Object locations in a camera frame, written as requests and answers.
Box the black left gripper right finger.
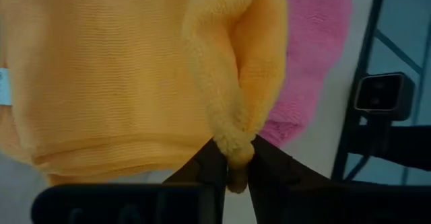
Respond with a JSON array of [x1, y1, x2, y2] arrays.
[[247, 135, 333, 224]]

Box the orange microfiber towel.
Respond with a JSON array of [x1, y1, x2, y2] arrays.
[[0, 0, 289, 194]]

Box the small table camera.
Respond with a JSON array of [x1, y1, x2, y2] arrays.
[[353, 71, 416, 121]]

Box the pink microfiber towel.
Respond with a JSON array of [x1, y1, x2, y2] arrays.
[[259, 0, 354, 148]]

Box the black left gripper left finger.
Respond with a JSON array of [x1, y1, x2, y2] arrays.
[[163, 138, 228, 224]]

